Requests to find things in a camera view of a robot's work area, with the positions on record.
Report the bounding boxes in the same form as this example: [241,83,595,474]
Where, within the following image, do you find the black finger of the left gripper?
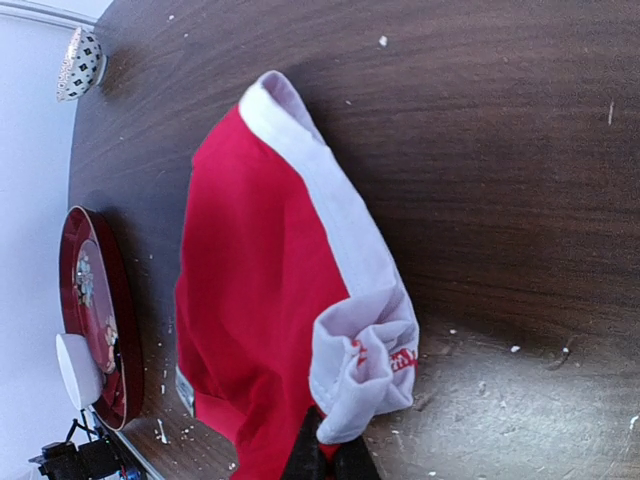
[280,406,329,480]

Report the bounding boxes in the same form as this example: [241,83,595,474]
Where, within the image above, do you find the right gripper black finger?
[333,436,381,480]

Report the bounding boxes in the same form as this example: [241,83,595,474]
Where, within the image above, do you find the red white underwear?
[176,71,420,479]

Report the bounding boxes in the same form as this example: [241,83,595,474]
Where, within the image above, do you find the white scrap on table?
[157,419,169,444]

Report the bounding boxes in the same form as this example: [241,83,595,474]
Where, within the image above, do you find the white round cup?
[55,333,104,410]

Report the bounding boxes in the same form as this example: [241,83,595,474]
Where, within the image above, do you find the red floral plate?
[74,240,121,374]

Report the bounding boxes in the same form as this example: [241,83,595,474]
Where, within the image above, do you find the large dark red tray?
[59,206,144,431]

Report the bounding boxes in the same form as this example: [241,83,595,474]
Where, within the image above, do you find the small patterned white bowl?
[56,27,109,103]

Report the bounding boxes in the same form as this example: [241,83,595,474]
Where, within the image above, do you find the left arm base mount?
[28,417,149,480]

